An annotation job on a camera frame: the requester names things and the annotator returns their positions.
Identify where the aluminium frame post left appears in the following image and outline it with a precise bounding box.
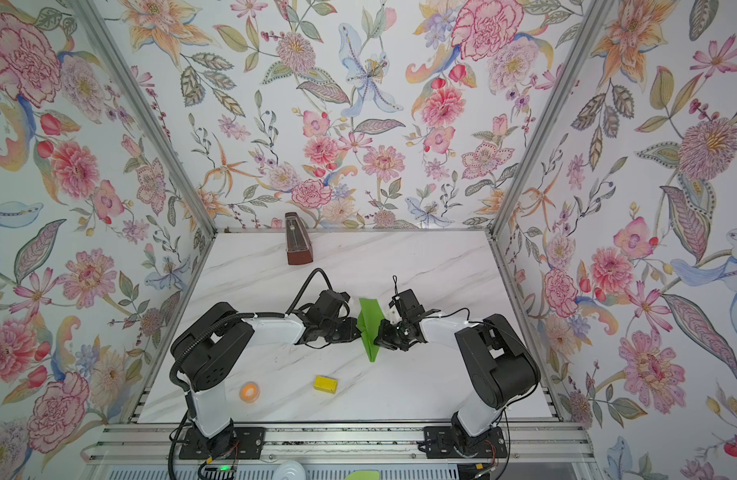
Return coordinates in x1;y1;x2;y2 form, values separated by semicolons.
68;0;218;240

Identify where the brown wooden metronome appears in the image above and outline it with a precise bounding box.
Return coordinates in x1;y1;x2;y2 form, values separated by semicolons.
284;212;314;265

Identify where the aluminium frame post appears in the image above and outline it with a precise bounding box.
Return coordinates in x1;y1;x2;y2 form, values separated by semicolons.
488;0;611;240
68;0;218;240

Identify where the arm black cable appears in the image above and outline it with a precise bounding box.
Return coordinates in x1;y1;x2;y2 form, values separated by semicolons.
427;307;472;325
283;267;334;316

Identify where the yellow sponge block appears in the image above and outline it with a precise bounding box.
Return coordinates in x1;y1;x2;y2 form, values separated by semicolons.
314;376;338;394

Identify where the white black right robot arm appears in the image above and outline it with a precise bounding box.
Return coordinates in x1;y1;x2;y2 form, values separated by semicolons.
364;289;541;444

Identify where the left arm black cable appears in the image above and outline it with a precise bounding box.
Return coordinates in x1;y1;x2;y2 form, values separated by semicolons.
283;267;334;316

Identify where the green square paper sheet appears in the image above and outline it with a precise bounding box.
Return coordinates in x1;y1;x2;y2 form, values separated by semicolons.
358;298;385;363

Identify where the aluminium frame post right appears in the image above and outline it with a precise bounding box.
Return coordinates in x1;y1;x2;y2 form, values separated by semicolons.
488;0;611;240

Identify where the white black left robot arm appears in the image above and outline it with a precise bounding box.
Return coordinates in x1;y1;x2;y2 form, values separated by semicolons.
168;290;360;440

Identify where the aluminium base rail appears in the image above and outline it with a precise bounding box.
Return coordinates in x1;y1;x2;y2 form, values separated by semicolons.
82;419;595;465

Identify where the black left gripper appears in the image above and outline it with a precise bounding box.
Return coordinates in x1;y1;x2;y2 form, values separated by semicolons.
320;318;366;345

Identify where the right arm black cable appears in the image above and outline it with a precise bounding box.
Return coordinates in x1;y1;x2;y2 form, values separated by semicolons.
427;307;472;325

